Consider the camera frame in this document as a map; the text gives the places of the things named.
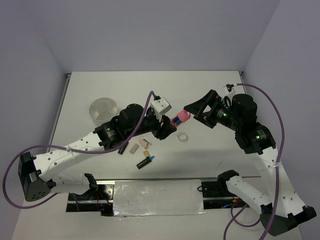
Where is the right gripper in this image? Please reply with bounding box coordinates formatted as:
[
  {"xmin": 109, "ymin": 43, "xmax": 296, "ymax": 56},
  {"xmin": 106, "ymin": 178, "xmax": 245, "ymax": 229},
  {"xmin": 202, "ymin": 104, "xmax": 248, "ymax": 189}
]
[{"xmin": 182, "ymin": 88, "xmax": 241, "ymax": 130}]

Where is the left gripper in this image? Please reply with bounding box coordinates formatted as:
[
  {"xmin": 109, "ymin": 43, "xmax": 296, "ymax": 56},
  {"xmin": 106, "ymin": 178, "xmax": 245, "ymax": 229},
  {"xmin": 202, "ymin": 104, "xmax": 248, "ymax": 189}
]
[{"xmin": 126, "ymin": 109, "xmax": 177, "ymax": 141}]

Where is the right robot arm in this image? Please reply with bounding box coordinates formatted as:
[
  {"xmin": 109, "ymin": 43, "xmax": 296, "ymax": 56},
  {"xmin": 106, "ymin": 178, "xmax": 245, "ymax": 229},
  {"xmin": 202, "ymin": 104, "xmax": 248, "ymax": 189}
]
[{"xmin": 183, "ymin": 90, "xmax": 317, "ymax": 237}]

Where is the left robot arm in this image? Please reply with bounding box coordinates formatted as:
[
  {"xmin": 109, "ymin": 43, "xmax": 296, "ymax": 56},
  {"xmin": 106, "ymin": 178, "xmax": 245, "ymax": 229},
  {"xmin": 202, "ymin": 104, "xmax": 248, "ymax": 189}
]
[{"xmin": 18, "ymin": 98, "xmax": 177, "ymax": 202}]

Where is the clear tape roll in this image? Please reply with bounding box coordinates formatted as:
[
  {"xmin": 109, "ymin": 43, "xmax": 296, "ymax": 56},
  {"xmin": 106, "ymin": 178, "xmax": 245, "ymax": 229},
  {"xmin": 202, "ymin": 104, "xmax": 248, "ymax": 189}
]
[{"xmin": 176, "ymin": 132, "xmax": 189, "ymax": 143}]

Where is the pink eraser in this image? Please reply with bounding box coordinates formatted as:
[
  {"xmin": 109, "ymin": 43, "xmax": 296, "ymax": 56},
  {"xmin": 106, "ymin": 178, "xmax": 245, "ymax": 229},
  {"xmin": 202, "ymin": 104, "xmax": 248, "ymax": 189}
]
[{"xmin": 139, "ymin": 139, "xmax": 149, "ymax": 150}]

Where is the small yellow sharpener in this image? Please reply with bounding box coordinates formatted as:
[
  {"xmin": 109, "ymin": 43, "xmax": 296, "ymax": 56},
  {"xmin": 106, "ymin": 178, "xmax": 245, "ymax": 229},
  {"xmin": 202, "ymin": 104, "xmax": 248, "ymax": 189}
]
[{"xmin": 143, "ymin": 150, "xmax": 151, "ymax": 157}]

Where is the beige eraser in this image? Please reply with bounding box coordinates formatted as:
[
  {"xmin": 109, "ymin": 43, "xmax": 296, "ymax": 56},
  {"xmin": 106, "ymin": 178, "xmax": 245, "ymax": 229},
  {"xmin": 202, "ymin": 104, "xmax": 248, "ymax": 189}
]
[{"xmin": 129, "ymin": 143, "xmax": 139, "ymax": 154}]

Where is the blue tip black highlighter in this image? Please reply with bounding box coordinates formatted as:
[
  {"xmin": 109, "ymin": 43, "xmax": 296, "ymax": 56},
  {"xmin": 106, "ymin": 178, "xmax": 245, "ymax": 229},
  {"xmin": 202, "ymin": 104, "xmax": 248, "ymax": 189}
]
[{"xmin": 136, "ymin": 156, "xmax": 154, "ymax": 170}]

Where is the white round divided container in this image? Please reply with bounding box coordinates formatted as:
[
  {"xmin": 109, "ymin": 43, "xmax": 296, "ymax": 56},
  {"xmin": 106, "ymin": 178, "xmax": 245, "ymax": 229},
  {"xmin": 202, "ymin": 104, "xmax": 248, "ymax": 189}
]
[{"xmin": 88, "ymin": 97, "xmax": 118, "ymax": 124}]

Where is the silver foil mat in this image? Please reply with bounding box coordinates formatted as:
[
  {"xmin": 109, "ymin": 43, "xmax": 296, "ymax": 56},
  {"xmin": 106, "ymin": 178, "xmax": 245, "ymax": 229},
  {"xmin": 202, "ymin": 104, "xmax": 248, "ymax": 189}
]
[{"xmin": 113, "ymin": 179, "xmax": 205, "ymax": 217}]

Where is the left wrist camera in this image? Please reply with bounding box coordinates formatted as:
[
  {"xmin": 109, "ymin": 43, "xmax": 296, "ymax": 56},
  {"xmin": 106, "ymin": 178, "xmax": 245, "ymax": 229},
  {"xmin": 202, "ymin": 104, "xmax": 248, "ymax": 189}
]
[{"xmin": 150, "ymin": 97, "xmax": 172, "ymax": 116}]

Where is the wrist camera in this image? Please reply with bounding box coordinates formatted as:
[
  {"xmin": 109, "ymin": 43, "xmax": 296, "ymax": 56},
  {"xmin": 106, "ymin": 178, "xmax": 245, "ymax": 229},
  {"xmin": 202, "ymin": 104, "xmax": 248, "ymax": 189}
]
[
  {"xmin": 223, "ymin": 84, "xmax": 236, "ymax": 100},
  {"xmin": 150, "ymin": 97, "xmax": 172, "ymax": 116}
]

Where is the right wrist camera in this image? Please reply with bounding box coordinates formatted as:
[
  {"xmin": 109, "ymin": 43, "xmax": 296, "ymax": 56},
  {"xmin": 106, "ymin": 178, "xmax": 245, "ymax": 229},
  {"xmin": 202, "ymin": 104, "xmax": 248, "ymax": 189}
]
[{"xmin": 223, "ymin": 84, "xmax": 236, "ymax": 100}]

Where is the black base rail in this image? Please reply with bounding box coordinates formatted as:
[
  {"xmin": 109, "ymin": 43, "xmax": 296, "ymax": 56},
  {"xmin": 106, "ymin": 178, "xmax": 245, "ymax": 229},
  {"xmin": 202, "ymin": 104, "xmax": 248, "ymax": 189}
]
[{"xmin": 66, "ymin": 179, "xmax": 244, "ymax": 217}]

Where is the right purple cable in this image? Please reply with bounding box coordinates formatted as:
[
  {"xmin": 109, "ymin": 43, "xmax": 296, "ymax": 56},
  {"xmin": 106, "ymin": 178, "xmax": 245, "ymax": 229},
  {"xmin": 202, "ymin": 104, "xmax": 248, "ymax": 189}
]
[{"xmin": 223, "ymin": 83, "xmax": 286, "ymax": 240}]

